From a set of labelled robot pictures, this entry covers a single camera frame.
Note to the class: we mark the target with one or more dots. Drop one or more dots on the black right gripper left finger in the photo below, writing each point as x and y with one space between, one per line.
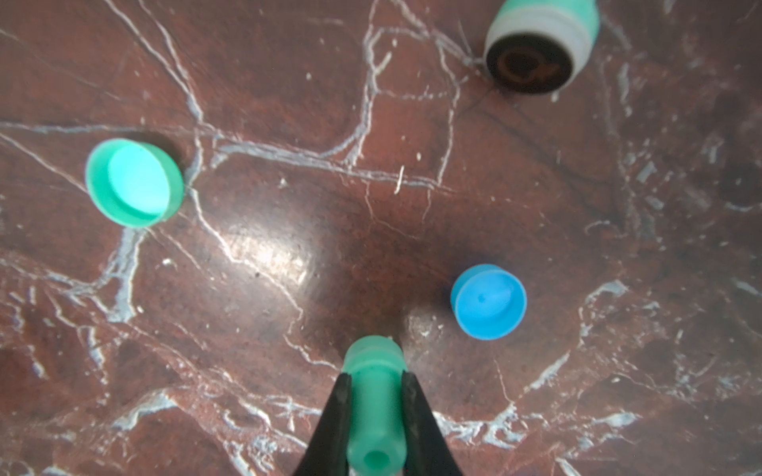
326 454

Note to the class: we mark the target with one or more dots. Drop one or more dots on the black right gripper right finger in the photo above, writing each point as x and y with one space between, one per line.
428 453

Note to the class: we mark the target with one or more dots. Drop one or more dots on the green stamp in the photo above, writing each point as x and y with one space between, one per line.
540 46
377 442

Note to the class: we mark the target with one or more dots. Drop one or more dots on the blue cap centre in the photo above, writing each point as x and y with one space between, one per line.
488 302

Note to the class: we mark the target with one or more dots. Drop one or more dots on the green cap top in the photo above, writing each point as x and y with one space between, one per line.
134 184

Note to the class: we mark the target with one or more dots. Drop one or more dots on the green stamp lying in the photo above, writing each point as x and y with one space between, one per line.
540 46

